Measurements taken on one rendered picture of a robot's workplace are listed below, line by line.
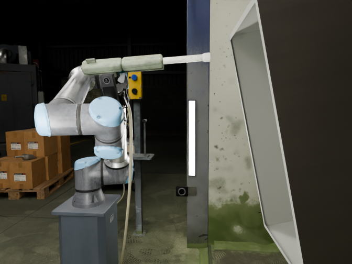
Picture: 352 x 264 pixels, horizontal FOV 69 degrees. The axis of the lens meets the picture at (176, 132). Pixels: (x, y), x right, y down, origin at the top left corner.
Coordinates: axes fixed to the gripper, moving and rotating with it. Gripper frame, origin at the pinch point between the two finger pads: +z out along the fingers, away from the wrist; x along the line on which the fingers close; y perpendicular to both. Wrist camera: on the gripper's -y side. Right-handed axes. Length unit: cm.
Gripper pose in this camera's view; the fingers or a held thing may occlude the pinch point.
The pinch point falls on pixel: (117, 69)
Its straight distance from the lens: 105.7
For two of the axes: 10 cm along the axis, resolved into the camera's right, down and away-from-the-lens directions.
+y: 1.0, 5.5, 8.3
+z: -0.4, -8.3, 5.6
